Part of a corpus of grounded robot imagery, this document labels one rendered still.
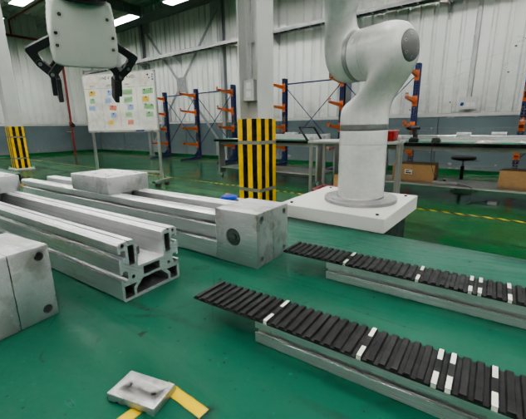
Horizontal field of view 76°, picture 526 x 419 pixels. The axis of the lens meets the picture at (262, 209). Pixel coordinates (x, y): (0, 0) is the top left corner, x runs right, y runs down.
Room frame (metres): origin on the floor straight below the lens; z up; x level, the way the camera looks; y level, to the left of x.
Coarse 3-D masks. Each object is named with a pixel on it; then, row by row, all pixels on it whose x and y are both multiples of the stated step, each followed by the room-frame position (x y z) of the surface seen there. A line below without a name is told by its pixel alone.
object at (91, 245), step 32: (0, 224) 0.64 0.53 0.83; (32, 224) 0.56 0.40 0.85; (64, 224) 0.51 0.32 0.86; (96, 224) 0.58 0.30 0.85; (128, 224) 0.52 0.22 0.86; (160, 224) 0.50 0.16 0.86; (64, 256) 0.52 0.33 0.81; (96, 256) 0.45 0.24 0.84; (128, 256) 0.44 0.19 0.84; (160, 256) 0.47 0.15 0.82; (128, 288) 0.44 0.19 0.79
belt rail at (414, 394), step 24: (264, 336) 0.32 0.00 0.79; (288, 336) 0.30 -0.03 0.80; (312, 360) 0.29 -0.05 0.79; (336, 360) 0.28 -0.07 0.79; (360, 384) 0.26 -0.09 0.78; (384, 384) 0.25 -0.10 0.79; (408, 384) 0.24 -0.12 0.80; (432, 408) 0.23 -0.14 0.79; (456, 408) 0.22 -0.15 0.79; (480, 408) 0.21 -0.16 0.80
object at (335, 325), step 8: (336, 320) 0.31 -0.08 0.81; (344, 320) 0.31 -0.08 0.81; (328, 328) 0.30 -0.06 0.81; (336, 328) 0.30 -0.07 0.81; (344, 328) 0.30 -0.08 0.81; (320, 336) 0.28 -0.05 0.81; (328, 336) 0.29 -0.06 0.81; (336, 336) 0.28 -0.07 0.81; (320, 344) 0.28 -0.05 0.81; (328, 344) 0.27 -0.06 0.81
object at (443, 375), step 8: (440, 352) 0.26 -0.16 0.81; (440, 360) 0.25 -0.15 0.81; (448, 360) 0.25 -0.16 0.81; (456, 360) 0.25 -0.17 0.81; (432, 368) 0.24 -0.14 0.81; (440, 368) 0.24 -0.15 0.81; (448, 368) 0.24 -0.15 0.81; (456, 368) 0.24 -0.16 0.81; (432, 376) 0.23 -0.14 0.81; (440, 376) 0.23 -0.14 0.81; (448, 376) 0.23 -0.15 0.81; (456, 376) 0.23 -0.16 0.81; (424, 384) 0.23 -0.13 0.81; (432, 384) 0.22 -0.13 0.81; (440, 384) 0.22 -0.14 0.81; (448, 384) 0.22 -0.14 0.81; (448, 392) 0.22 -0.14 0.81
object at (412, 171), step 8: (408, 168) 4.84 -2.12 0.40; (416, 168) 4.77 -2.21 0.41; (424, 168) 4.72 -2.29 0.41; (432, 168) 4.66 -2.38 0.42; (336, 176) 5.43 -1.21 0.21; (392, 176) 4.96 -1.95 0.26; (408, 176) 4.83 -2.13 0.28; (416, 176) 4.77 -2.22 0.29; (424, 176) 4.71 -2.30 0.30; (432, 176) 4.65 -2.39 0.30; (504, 176) 4.16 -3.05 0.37; (512, 176) 4.11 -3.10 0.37; (520, 176) 4.05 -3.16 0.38; (336, 184) 5.42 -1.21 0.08; (504, 184) 4.15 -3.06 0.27; (512, 184) 4.10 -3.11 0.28; (520, 184) 4.04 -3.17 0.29
